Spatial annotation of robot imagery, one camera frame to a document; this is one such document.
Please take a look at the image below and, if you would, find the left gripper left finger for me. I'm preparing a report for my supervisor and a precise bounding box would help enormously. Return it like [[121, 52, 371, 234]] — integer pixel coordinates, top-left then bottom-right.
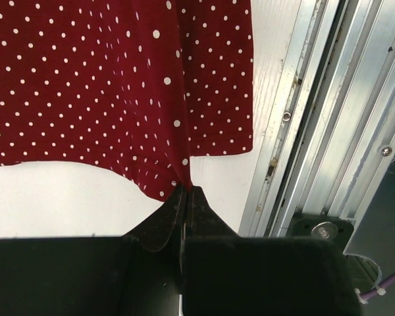
[[0, 186, 186, 315]]

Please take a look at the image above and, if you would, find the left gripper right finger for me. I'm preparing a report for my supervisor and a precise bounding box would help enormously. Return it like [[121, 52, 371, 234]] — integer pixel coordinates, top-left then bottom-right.
[[182, 186, 361, 315]]

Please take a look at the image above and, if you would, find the red white-dotted skirt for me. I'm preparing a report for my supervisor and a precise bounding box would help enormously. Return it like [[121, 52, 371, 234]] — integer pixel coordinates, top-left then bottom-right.
[[0, 1, 253, 201]]

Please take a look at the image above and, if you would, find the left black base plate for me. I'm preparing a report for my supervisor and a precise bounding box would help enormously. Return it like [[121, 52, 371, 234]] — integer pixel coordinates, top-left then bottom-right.
[[286, 213, 354, 252]]

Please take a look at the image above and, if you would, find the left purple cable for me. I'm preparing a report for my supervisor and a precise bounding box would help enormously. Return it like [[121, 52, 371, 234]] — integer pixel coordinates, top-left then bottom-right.
[[355, 266, 395, 305]]

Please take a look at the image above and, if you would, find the aluminium table frame rail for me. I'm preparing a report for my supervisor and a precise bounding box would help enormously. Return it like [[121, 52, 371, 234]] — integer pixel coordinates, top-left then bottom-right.
[[238, 1, 395, 236]]

